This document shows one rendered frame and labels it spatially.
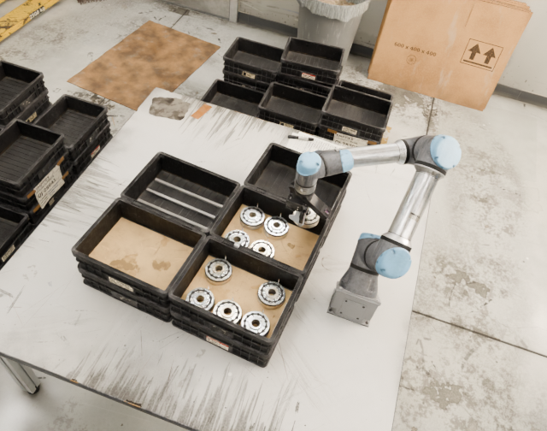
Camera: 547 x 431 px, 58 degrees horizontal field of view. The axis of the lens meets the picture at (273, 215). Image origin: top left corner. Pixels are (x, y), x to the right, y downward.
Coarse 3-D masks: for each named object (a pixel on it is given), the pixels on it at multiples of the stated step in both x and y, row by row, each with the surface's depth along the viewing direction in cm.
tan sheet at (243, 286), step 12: (204, 264) 190; (204, 276) 187; (240, 276) 189; (252, 276) 189; (192, 288) 183; (216, 288) 184; (228, 288) 185; (240, 288) 185; (252, 288) 186; (216, 300) 181; (240, 300) 182; (252, 300) 183; (264, 312) 180; (276, 312) 181
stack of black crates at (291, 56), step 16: (288, 48) 343; (304, 48) 345; (320, 48) 343; (336, 48) 340; (288, 64) 327; (304, 64) 323; (320, 64) 343; (336, 64) 345; (288, 80) 336; (304, 80) 332; (320, 80) 330; (336, 80) 333
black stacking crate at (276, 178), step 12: (276, 156) 228; (288, 156) 224; (264, 168) 226; (276, 168) 228; (288, 168) 228; (252, 180) 214; (264, 180) 222; (276, 180) 223; (288, 180) 224; (324, 180) 226; (336, 180) 223; (276, 192) 218; (288, 192) 219; (324, 192) 221; (336, 192) 222
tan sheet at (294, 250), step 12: (228, 228) 202; (240, 228) 203; (300, 228) 207; (252, 240) 200; (276, 240) 201; (288, 240) 202; (300, 240) 203; (312, 240) 203; (276, 252) 197; (288, 252) 198; (300, 252) 199; (288, 264) 194; (300, 264) 195
